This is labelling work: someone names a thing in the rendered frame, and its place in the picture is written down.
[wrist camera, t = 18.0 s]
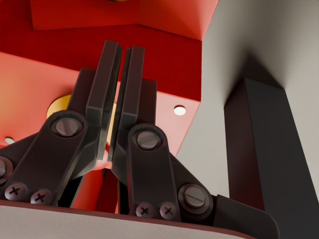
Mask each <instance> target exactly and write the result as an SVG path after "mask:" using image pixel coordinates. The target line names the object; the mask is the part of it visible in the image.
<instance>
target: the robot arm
mask: <svg viewBox="0 0 319 239"><path fill-rule="evenodd" d="M118 43H119V42H116V41H111V40H107V39H106V40H105V42H104V46H103V50H102V53H101V56H100V60H99V63H98V66H97V69H93V68H88V67H81V69H80V72H79V75H78V78H77V80H76V83H75V86H74V89H73V92H72V95H71V97H70V100H69V103H68V106H67V109H66V110H60V111H57V112H55V113H53V114H51V115H50V116H49V117H48V118H47V120H46V121H45V123H44V124H43V126H42V128H41V129H40V131H39V132H37V133H35V134H33V135H30V136H28V137H26V138H24V139H21V140H19V141H17V142H14V143H12V144H10V145H8V146H5V147H3V148H1V149H0V239H280V231H279V226H278V224H277V222H276V221H275V219H274V218H273V217H272V216H271V215H270V214H268V213H266V212H265V211H262V210H260V209H257V208H255V207H252V206H249V205H247V204H244V203H241V202H238V201H235V200H233V199H230V198H227V197H224V196H222V195H219V194H218V195H217V196H214V195H212V194H210V192H209V191H208V189H206V188H205V187H204V186H203V185H202V184H201V183H200V182H199V181H198V180H197V179H196V178H195V177H194V176H193V175H192V174H191V173H190V172H189V171H188V170H187V169H186V168H185V167H184V166H183V165H182V164H181V163H180V162H179V161H178V160H177V159H176V158H175V157H174V156H173V155H172V154H171V153H170V151H169V145H168V139H167V136H166V134H165V133H164V131H163V130H162V129H161V128H159V127H158V126H156V125H155V122H156V103H157V81H154V80H149V79H144V78H142V72H143V63H144V54H145V47H141V46H134V45H132V48H127V50H126V56H125V60H124V66H123V71H122V78H121V83H120V88H119V93H118V99H117V103H116V109H115V115H114V120H113V128H112V134H111V140H110V146H109V152H108V158H107V161H108V162H112V167H111V171H112V172H113V174H114V175H115V176H116V177H117V178H118V183H117V187H118V214H116V213H108V212H100V211H90V210H81V209H73V208H72V207H73V205H74V202H75V200H76V197H77V195H78V193H79V190H80V188H81V186H82V183H83V181H84V177H85V174H86V173H88V172H89V171H91V170H93V169H95V167H96V165H97V160H102V161H103V156H104V151H105V146H106V141H107V136H108V131H109V126H110V122H111V117H112V111H113V105H114V100H115V95H116V88H117V82H118V76H119V70H120V64H121V57H122V49H123V46H119V45H118Z"/></svg>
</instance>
